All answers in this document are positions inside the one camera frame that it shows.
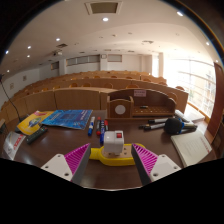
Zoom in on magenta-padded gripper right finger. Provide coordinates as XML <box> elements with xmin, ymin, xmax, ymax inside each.
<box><xmin>130</xmin><ymin>142</ymin><xmax>182</xmax><ymax>186</ymax></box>

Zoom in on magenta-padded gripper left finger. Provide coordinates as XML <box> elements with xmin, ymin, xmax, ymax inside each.
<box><xmin>40</xmin><ymin>142</ymin><xmax>92</xmax><ymax>186</ymax></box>

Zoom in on white charger with red button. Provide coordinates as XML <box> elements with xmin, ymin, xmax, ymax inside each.
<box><xmin>102</xmin><ymin>130</ymin><xmax>125</xmax><ymax>157</ymax></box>

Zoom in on white paper booklet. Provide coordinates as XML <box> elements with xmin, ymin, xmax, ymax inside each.
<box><xmin>170</xmin><ymin>128</ymin><xmax>215</xmax><ymax>169</ymax></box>

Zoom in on black remote control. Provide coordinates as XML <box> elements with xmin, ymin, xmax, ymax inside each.
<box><xmin>25</xmin><ymin>125</ymin><xmax>49</xmax><ymax>145</ymax></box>

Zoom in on black marker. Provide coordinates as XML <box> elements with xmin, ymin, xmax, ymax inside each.
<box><xmin>147</xmin><ymin>117</ymin><xmax>178</xmax><ymax>125</ymax></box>
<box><xmin>138</xmin><ymin>122</ymin><xmax>167</xmax><ymax>131</ymax></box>

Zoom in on yellow power strip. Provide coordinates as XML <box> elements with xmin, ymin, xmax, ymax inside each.
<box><xmin>88</xmin><ymin>142</ymin><xmax>147</xmax><ymax>167</ymax></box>

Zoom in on blue booklet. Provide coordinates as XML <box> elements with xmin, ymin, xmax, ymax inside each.
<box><xmin>41</xmin><ymin>108</ymin><xmax>94</xmax><ymax>131</ymax></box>

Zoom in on white marker with blue caps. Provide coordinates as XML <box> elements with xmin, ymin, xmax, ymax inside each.
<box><xmin>87</xmin><ymin>115</ymin><xmax>96</xmax><ymax>137</ymax></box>

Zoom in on yellow book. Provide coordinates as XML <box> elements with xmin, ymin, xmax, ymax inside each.
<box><xmin>16</xmin><ymin>110</ymin><xmax>55</xmax><ymax>136</ymax></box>

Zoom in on red and white booklet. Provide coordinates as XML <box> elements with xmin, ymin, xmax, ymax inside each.
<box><xmin>2</xmin><ymin>130</ymin><xmax>27</xmax><ymax>161</ymax></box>

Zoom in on dark blue marker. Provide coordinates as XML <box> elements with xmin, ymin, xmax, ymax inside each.
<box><xmin>99</xmin><ymin>119</ymin><xmax>106</xmax><ymax>145</ymax></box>

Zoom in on thin red marker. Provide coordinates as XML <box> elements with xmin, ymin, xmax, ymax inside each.
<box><xmin>95</xmin><ymin>116</ymin><xmax>102</xmax><ymax>137</ymax></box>

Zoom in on white remote control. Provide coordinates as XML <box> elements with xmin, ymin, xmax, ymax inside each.
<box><xmin>173</xmin><ymin>108</ymin><xmax>192</xmax><ymax>124</ymax></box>

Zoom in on wooden cabinet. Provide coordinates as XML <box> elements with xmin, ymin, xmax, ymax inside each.
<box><xmin>211</xmin><ymin>113</ymin><xmax>224</xmax><ymax>158</ymax></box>

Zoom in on wooden desk organizer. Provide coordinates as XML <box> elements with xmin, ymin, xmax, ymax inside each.
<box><xmin>106</xmin><ymin>87</ymin><xmax>178</xmax><ymax>121</ymax></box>

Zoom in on rows of wooden lecture seats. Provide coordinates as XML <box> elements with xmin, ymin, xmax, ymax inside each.
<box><xmin>1</xmin><ymin>69</ymin><xmax>190</xmax><ymax>115</ymax></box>

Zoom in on wooden door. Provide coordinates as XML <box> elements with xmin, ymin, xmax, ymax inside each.
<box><xmin>206</xmin><ymin>61</ymin><xmax>224</xmax><ymax>138</ymax></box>

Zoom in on large window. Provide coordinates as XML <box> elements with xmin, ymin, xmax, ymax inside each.
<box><xmin>166</xmin><ymin>57</ymin><xmax>217</xmax><ymax>118</ymax></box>

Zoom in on round ceiling lights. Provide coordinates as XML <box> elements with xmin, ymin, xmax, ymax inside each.
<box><xmin>4</xmin><ymin>11</ymin><xmax>212</xmax><ymax>56</ymax></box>

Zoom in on square ceiling vent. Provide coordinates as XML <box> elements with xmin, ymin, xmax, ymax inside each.
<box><xmin>84</xmin><ymin>0</ymin><xmax>124</xmax><ymax>16</ymax></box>

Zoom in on black microphone with blue ring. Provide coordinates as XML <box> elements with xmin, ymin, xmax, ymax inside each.
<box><xmin>163</xmin><ymin>116</ymin><xmax>199</xmax><ymax>136</ymax></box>

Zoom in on thin black cable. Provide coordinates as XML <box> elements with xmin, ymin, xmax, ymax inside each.
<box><xmin>0</xmin><ymin>74</ymin><xmax>22</xmax><ymax>123</ymax></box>

